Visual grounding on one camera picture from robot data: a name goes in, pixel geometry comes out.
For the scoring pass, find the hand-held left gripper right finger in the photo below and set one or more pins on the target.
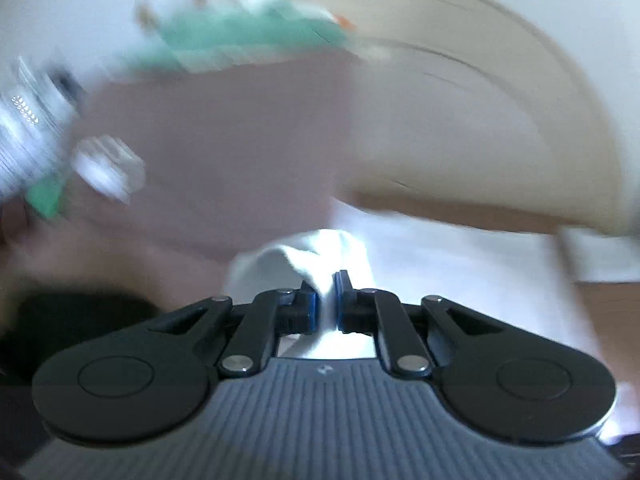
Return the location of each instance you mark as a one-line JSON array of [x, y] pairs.
[[342, 305]]

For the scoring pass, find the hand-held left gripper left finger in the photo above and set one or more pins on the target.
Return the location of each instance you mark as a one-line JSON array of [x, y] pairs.
[[312, 312]]

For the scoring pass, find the white garment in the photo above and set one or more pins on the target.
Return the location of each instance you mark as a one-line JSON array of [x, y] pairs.
[[450, 270]]

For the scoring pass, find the green printed cloth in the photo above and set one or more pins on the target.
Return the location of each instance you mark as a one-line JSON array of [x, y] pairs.
[[235, 35]]

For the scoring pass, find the beige bed headboard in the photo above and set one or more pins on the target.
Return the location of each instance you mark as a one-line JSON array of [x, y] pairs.
[[500, 110]]

